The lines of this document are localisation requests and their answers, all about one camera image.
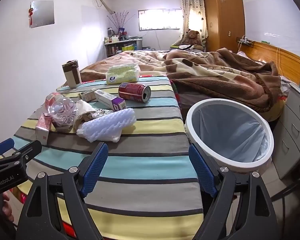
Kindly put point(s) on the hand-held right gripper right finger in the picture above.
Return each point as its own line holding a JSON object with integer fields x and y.
{"x": 202, "y": 175}

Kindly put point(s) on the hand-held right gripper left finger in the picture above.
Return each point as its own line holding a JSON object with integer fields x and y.
{"x": 95, "y": 170}

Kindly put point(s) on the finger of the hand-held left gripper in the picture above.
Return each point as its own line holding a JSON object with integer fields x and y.
{"x": 27, "y": 152}
{"x": 5, "y": 145}

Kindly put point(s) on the pink carton box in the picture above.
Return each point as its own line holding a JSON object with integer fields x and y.
{"x": 43, "y": 130}

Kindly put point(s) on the white foam net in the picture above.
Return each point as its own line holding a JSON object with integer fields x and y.
{"x": 110, "y": 120}
{"x": 95, "y": 137}

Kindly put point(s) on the white round waste bin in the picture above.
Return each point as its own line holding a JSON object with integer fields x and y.
{"x": 240, "y": 166}

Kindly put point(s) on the clear plastic bottle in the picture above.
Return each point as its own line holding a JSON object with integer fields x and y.
{"x": 62, "y": 110}

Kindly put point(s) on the white purple carton box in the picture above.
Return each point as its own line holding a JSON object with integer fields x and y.
{"x": 110, "y": 100}

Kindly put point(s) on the person's left hand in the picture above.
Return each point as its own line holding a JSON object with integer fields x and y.
{"x": 6, "y": 206}

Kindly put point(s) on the striped table cloth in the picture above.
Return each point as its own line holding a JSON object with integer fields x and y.
{"x": 145, "y": 160}

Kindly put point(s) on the translucent bin liner bag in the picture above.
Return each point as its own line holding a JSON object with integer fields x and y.
{"x": 230, "y": 130}

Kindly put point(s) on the printed paper wrapper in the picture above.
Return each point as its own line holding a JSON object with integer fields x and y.
{"x": 86, "y": 107}

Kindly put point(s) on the small green white box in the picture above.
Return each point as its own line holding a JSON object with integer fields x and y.
{"x": 86, "y": 96}

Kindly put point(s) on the grey bed sheet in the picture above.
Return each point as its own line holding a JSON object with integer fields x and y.
{"x": 187, "y": 100}

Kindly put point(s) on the red drink can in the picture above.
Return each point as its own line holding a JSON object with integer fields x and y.
{"x": 132, "y": 91}

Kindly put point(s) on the brown cream thermos cup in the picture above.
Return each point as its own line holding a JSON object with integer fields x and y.
{"x": 71, "y": 76}

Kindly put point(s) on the grey drawer cabinet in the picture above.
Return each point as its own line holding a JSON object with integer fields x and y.
{"x": 290, "y": 130}

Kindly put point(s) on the yellow tissue pack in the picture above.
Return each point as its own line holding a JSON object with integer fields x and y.
{"x": 122, "y": 73}

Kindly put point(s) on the brown printed blanket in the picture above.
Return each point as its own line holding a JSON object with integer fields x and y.
{"x": 215, "y": 75}

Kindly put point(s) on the cluttered storage shelf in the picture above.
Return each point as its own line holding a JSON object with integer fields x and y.
{"x": 120, "y": 47}

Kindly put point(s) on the red hanging charm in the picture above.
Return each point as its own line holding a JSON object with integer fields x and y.
{"x": 30, "y": 17}

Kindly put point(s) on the small grey bin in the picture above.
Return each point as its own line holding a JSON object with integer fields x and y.
{"x": 139, "y": 44}

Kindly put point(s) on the brown teddy bear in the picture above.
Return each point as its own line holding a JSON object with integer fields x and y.
{"x": 192, "y": 36}

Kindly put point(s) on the wooden headboard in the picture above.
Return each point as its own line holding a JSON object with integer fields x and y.
{"x": 287, "y": 60}

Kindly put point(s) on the dried branches bouquet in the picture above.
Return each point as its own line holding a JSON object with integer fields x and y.
{"x": 120, "y": 20}

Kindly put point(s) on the window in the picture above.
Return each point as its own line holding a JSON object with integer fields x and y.
{"x": 160, "y": 18}

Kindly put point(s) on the wooden wardrobe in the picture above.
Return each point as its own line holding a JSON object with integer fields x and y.
{"x": 222, "y": 12}

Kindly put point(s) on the wrapped air conditioner pipe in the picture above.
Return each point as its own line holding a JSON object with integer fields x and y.
{"x": 103, "y": 1}

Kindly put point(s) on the patterned curtain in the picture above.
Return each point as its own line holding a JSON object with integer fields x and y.
{"x": 193, "y": 2}

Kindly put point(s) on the silver foil wall sheet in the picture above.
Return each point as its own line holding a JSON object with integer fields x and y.
{"x": 42, "y": 13}

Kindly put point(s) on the wall shelf with power strip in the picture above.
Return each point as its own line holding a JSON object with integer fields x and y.
{"x": 245, "y": 41}

